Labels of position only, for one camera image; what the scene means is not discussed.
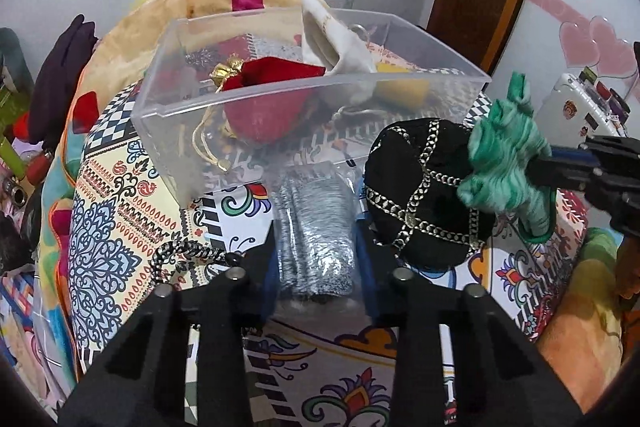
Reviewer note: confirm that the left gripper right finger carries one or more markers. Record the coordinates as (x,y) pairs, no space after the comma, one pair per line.
(457,345)

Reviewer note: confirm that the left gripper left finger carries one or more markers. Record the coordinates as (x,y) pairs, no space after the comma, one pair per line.
(139,379)

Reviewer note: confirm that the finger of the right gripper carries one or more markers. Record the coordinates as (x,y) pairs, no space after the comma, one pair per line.
(573,156)
(559,172)

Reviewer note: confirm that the green knitted glove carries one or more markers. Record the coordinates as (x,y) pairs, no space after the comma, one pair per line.
(500,148)

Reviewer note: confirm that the grey knitted item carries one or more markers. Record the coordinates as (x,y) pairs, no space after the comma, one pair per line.
(314,210)

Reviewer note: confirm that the cream white cloth pouch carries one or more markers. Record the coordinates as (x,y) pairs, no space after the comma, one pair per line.
(329,43)

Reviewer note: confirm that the red velvet drawstring pouch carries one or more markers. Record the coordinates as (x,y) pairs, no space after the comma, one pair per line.
(266,118)

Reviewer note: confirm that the person's right hand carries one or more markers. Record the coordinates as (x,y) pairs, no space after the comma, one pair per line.
(627,270)

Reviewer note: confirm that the white suitcase with stickers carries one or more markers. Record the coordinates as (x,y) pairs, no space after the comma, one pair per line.
(579,107)

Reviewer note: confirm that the colourful patterned tablecloth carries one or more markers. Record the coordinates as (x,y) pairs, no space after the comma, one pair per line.
(333,369)

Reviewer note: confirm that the floral yellow fabric pouch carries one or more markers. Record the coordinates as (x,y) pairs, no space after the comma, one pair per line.
(406,93)

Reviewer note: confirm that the clear plastic storage bin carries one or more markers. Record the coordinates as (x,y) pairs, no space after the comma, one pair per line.
(206,127)

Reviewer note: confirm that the dark purple garment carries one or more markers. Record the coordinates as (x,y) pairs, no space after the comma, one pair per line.
(57,82)

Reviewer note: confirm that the pink heart wall decoration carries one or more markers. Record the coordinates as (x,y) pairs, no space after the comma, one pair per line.
(591,42)

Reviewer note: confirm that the black pouch with silver chains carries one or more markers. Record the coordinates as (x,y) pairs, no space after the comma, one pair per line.
(411,180)

